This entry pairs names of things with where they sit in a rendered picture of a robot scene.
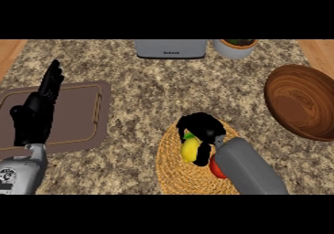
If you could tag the brown wooden bowl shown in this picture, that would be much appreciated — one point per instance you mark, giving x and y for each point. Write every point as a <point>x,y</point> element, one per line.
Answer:
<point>305,103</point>

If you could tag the yellow lemon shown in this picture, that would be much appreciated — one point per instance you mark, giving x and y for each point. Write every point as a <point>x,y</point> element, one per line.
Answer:
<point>190,149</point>

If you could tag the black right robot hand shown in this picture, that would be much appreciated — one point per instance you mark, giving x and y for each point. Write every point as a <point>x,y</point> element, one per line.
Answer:
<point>204,123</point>

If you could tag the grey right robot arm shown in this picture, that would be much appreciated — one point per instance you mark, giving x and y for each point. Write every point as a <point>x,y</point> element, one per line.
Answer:
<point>247,170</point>

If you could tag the white plant pot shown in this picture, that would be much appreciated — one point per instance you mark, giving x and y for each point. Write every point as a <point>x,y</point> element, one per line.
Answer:
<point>234,48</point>

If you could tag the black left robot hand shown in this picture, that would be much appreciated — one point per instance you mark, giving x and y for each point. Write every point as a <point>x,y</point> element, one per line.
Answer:
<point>35,122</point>

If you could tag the brown cutting board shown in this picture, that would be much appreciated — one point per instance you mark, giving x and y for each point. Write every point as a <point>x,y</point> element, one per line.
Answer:
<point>74,119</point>

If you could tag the red fruit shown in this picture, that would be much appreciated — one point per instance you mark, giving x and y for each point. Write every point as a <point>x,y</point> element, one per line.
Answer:
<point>216,169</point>

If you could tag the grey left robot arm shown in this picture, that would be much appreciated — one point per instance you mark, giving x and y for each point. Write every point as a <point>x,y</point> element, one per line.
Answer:
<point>18,173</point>

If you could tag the round woven wicker placemat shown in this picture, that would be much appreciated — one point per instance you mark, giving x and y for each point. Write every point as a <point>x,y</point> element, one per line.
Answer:
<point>182,173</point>

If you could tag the grey appliance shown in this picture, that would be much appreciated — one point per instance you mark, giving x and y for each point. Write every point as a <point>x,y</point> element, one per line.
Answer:
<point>170,48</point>

